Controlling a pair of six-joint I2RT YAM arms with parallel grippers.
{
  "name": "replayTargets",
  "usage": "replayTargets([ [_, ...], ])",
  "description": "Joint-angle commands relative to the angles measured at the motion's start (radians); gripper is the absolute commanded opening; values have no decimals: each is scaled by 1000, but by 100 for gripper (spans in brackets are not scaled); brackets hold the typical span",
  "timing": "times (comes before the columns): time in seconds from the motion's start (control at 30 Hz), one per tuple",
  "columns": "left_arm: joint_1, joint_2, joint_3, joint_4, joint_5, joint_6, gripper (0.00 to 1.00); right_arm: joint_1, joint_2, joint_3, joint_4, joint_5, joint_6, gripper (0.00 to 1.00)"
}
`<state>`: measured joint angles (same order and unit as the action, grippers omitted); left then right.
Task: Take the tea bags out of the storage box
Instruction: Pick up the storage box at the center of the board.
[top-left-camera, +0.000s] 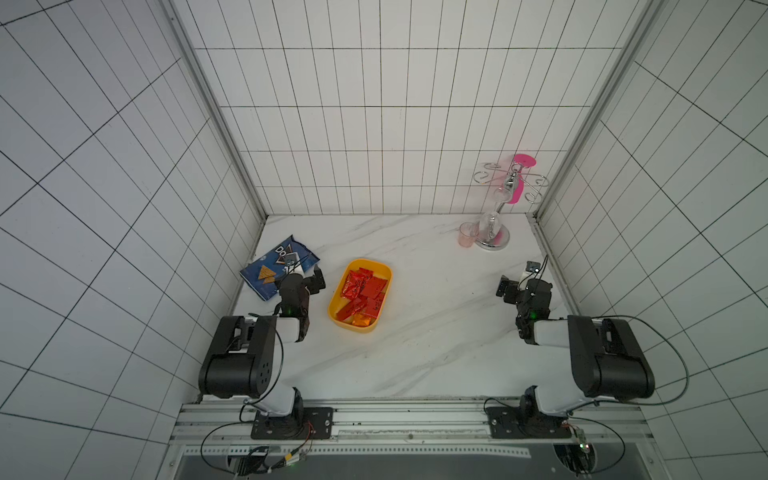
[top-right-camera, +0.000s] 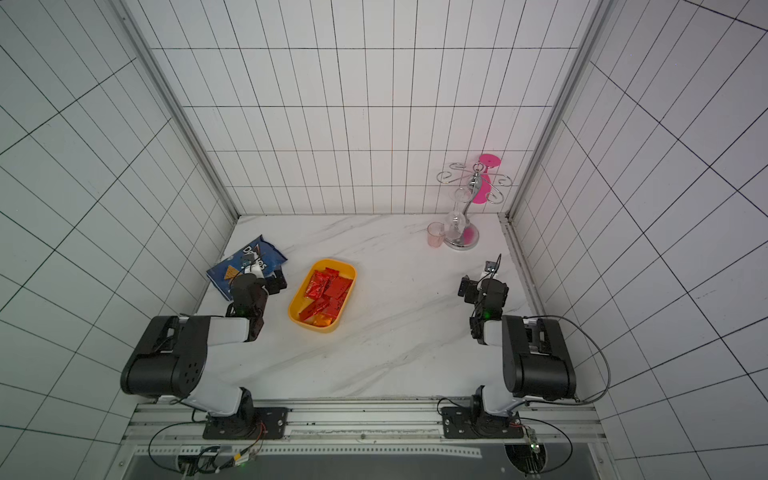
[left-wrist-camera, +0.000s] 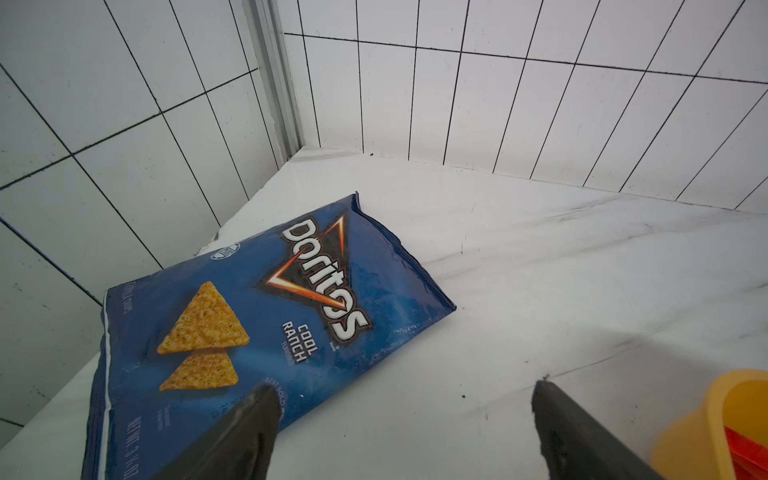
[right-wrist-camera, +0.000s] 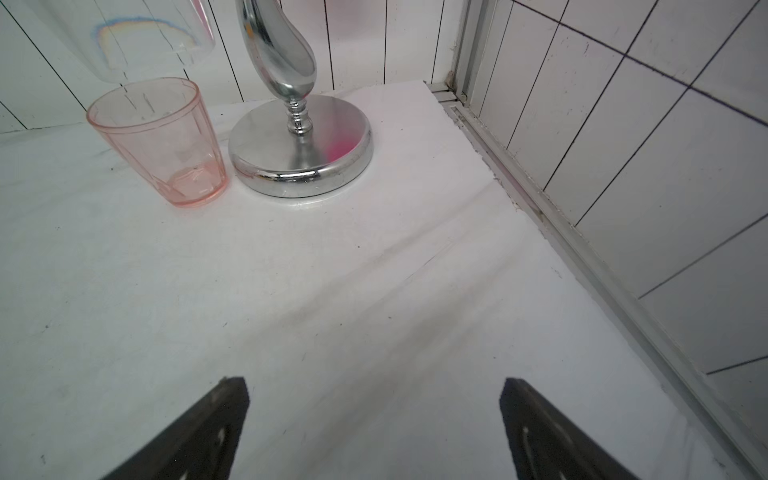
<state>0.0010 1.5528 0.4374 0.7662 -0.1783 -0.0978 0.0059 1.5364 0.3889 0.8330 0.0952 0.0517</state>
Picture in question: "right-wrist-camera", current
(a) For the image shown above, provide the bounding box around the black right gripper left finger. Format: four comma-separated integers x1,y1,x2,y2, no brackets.
105,377,250,479

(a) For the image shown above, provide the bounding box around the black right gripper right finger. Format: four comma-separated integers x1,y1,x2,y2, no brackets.
499,378,635,479

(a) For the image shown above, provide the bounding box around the chrome glass holder stand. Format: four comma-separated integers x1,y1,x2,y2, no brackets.
228,1,374,198

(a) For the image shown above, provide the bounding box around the pink plastic cup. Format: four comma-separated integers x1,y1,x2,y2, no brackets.
86,77,229,207

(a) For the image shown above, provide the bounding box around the clear hanging wine glass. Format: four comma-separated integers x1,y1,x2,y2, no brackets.
28,1,215,83

